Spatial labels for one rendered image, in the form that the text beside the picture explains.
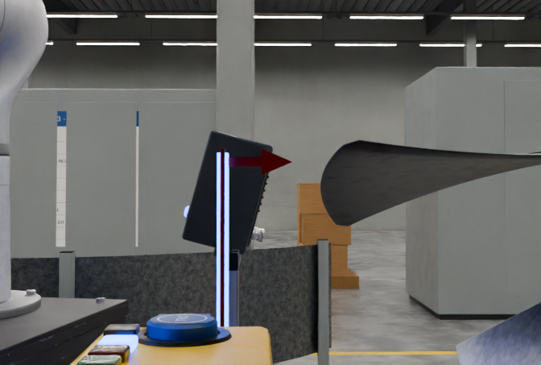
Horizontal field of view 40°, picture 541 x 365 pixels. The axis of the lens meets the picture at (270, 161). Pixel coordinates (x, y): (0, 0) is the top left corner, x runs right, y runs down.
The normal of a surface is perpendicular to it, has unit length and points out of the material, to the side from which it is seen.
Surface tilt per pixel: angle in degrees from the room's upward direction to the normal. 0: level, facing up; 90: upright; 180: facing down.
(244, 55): 90
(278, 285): 90
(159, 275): 90
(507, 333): 55
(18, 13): 91
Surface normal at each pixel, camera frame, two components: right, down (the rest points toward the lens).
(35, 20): 0.90, -0.04
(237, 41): 0.02, -0.04
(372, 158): 0.00, 0.96
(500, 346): -0.66, -0.58
